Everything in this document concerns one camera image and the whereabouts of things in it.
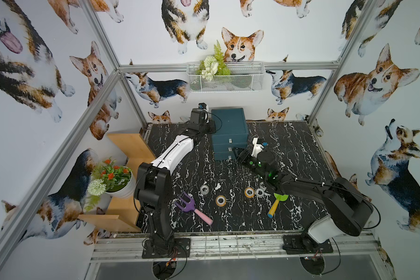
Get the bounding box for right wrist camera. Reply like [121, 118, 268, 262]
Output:
[252, 137, 268, 158]

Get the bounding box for white wire basket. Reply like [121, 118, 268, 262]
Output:
[186, 62, 266, 93]

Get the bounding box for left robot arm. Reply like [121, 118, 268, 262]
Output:
[133, 119, 217, 243]

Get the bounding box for purple toy garden fork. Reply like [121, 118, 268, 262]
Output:
[174, 192, 213, 226]

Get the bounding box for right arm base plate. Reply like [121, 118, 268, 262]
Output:
[282, 234, 334, 255]

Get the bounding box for potted red flower plant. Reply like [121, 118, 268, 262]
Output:
[84, 158, 136, 212]

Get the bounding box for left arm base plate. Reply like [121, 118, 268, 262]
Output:
[142, 238, 191, 259]

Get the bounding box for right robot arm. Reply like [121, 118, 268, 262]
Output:
[233, 148, 374, 247]

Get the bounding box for green toy shovel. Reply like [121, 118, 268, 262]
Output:
[267, 193, 289, 219]

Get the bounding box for wooden corner shelf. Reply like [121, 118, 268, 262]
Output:
[79, 134, 155, 233]

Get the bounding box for orange tape roll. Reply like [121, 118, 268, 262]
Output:
[244, 187, 256, 198]
[215, 196, 226, 207]

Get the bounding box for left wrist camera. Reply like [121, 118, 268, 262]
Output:
[190, 103, 208, 126]

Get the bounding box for teal drawer cabinet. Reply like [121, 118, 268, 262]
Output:
[211, 108, 249, 161]

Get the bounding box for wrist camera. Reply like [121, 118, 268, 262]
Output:
[190, 103, 208, 126]
[252, 137, 268, 158]

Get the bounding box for clear tape roll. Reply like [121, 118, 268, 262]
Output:
[199, 184, 210, 196]
[255, 189, 265, 198]

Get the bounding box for fern and white flowers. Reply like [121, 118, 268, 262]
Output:
[196, 41, 231, 82]

